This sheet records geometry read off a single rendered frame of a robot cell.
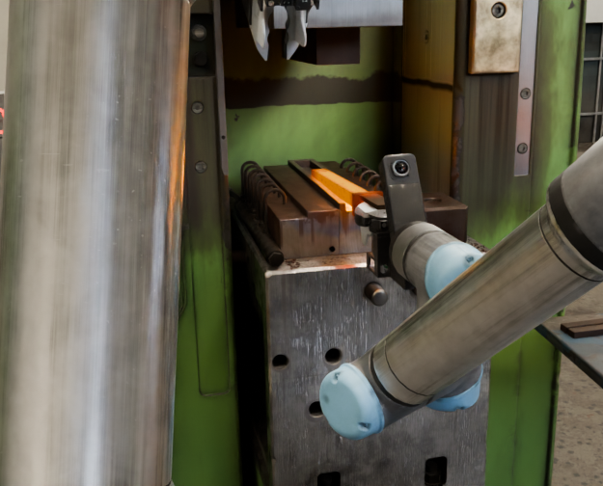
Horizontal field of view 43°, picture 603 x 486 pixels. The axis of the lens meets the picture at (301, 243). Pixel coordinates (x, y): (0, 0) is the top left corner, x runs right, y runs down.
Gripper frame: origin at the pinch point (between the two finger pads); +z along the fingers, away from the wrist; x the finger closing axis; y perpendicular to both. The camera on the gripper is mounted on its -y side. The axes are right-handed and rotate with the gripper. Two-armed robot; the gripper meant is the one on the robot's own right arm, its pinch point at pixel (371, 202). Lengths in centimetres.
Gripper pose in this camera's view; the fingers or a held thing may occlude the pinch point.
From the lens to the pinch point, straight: 115.6
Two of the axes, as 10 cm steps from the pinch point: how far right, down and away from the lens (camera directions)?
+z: -2.1, -2.5, 9.5
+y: 0.4, 9.6, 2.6
